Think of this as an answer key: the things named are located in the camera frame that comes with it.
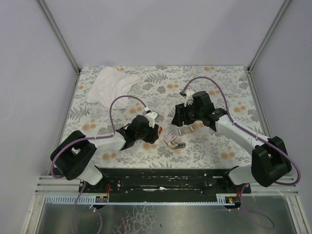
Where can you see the grey cardboard box sleeve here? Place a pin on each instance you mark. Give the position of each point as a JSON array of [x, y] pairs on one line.
[[186, 130]]

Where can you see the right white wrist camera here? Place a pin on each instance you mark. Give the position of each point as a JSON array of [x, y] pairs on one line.
[[188, 97]]

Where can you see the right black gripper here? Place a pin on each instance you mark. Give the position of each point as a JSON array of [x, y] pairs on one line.
[[179, 115]]

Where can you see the aluminium frame post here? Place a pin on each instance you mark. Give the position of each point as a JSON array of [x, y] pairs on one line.
[[57, 33], [273, 26]]

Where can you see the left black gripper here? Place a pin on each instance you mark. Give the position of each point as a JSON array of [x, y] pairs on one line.
[[153, 134]]

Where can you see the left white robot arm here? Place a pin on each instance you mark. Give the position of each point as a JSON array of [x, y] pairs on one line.
[[72, 157]]

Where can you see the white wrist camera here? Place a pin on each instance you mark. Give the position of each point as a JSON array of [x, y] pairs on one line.
[[188, 97], [151, 117]]

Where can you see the white slotted cable duct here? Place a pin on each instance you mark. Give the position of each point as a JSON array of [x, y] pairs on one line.
[[125, 200]]

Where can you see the aluminium cross rail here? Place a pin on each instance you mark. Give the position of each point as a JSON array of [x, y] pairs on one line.
[[47, 185]]

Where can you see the red staple box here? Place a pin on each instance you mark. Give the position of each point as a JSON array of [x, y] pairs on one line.
[[169, 138]]

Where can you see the beige brown stapler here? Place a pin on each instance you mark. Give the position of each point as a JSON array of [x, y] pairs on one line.
[[177, 145]]

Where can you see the white cloth towel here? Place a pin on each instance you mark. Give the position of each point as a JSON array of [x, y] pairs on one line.
[[110, 84]]

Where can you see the left aluminium frame post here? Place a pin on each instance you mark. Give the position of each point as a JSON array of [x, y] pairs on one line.
[[57, 33]]

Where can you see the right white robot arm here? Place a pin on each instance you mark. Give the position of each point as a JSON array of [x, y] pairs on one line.
[[268, 161]]

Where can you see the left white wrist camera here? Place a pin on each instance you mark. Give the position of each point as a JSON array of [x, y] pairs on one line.
[[151, 117]]

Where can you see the floral patterned table mat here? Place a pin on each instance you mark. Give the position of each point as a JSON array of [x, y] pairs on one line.
[[227, 86]]

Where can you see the right aluminium frame post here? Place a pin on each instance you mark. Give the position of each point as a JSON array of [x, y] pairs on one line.
[[273, 26]]

